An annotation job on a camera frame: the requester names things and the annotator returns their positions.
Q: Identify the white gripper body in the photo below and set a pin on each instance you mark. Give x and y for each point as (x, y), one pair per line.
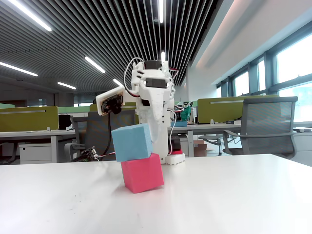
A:
(158, 103)

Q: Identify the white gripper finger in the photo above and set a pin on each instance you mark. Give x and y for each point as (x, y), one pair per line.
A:
(162, 143)
(156, 109)

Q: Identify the blue foam cube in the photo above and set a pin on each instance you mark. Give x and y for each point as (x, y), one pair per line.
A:
(131, 142)

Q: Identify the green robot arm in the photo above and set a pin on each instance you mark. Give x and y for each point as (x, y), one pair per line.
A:
(187, 112)

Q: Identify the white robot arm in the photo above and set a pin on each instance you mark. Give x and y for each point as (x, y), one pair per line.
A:
(174, 159)

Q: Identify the red foam cube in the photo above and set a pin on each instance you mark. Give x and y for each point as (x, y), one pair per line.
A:
(142, 174)

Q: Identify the long ceiling light strip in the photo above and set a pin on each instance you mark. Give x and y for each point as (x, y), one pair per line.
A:
(95, 64)
(118, 82)
(162, 57)
(66, 85)
(18, 69)
(31, 15)
(161, 11)

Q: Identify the flat blue box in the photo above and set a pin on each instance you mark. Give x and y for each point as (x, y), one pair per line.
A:
(179, 124)

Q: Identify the brown cardboard box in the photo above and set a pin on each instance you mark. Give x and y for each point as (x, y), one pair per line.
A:
(200, 148)

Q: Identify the white office desk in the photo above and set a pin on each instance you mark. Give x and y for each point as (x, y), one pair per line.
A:
(209, 127)
(36, 135)

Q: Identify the grey mesh office chair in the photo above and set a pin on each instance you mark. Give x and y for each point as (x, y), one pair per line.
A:
(268, 117)
(97, 132)

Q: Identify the green desk partition panel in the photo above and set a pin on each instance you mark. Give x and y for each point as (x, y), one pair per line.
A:
(219, 112)
(26, 119)

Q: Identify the small control circuit board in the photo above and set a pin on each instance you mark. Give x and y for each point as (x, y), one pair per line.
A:
(89, 154)

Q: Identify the black bag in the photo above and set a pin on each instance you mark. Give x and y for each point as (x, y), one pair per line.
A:
(64, 122)

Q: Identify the white drawer cabinet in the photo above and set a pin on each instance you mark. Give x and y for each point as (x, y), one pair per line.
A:
(35, 153)

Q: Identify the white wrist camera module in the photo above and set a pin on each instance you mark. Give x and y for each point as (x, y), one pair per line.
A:
(109, 101)

